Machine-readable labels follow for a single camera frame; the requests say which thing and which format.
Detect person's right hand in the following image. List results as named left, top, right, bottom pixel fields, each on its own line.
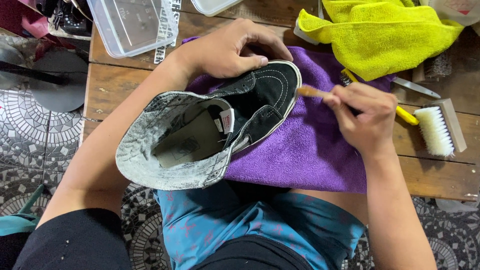
left=322, top=82, right=399, bottom=158

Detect person's left hand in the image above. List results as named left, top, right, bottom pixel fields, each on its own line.
left=175, top=18, right=294, bottom=80

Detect black suede high-top sneaker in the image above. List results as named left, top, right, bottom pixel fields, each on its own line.
left=115, top=60, right=303, bottom=191

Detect small brown wooden brush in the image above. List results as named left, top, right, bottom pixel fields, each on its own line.
left=297, top=86, right=334, bottom=100

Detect clear plastic lid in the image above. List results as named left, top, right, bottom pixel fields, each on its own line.
left=190, top=0, right=244, bottom=17

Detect metal blade tool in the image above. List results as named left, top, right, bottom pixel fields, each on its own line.
left=391, top=76, right=442, bottom=99

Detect black and white sticker strip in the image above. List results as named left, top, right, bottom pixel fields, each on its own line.
left=153, top=0, right=183, bottom=65

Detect purple microfibre cloth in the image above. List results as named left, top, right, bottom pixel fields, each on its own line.
left=182, top=36, right=397, bottom=194

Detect white bristle wooden brush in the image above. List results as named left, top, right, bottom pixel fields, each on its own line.
left=413, top=98, right=468, bottom=158

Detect white block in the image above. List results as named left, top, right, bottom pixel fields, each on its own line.
left=293, top=16, right=320, bottom=46

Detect dark bristle wooden brush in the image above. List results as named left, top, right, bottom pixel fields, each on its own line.
left=412, top=52, right=453, bottom=83

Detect yellow microfibre cloth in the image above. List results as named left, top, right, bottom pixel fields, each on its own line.
left=296, top=0, right=466, bottom=82

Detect clear plastic container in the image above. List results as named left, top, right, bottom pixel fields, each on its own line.
left=86, top=0, right=179, bottom=59

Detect clear plastic bag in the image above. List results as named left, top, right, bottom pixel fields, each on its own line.
left=435, top=192, right=480, bottom=214

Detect black shoe with laces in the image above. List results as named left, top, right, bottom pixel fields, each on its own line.
left=35, top=0, right=93, bottom=41

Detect blue patterned shorts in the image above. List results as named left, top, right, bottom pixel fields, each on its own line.
left=153, top=180, right=367, bottom=270

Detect black shirt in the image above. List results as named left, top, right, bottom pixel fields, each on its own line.
left=12, top=208, right=314, bottom=270

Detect teal bag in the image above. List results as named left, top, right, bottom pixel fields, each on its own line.
left=0, top=184, right=46, bottom=237

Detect yellow-handled wire brush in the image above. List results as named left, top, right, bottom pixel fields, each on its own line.
left=340, top=68, right=420, bottom=126

